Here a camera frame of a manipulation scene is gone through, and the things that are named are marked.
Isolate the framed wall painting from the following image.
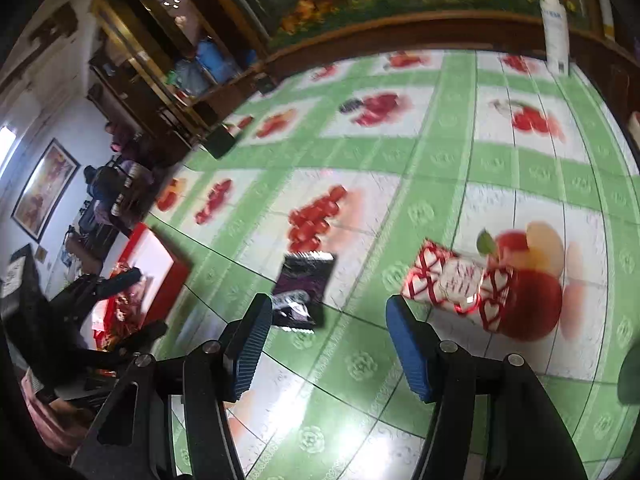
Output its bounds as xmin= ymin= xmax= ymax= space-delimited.
xmin=11 ymin=139 xmax=80 ymax=242

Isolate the white spray bottle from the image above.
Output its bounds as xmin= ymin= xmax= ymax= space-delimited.
xmin=540 ymin=0 xmax=570 ymax=76

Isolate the person in dark coat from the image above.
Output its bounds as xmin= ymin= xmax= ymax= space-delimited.
xmin=84 ymin=122 xmax=154 ymax=233

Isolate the black purple snack packet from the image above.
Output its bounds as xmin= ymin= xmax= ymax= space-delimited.
xmin=270 ymin=252 xmax=335 ymax=332

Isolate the small black box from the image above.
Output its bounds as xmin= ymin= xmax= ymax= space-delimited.
xmin=254 ymin=73 xmax=279 ymax=96

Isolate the red white tray box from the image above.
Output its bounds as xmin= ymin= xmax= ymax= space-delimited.
xmin=80 ymin=222 xmax=191 ymax=351

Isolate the blue thermos jug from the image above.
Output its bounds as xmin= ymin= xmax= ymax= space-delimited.
xmin=196 ymin=40 xmax=238 ymax=84

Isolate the pink sleeve forearm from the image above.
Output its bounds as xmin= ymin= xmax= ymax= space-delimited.
xmin=21 ymin=368 xmax=94 ymax=457

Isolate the grey flashlight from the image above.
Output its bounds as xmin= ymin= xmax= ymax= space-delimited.
xmin=617 ymin=342 xmax=640 ymax=405

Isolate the grey thermos jug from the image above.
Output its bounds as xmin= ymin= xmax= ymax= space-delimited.
xmin=175 ymin=58 xmax=210 ymax=98

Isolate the red white heart packet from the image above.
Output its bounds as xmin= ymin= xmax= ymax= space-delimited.
xmin=400 ymin=238 xmax=515 ymax=333

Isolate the black cylindrical container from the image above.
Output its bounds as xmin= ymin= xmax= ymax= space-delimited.
xmin=201 ymin=124 xmax=236 ymax=159

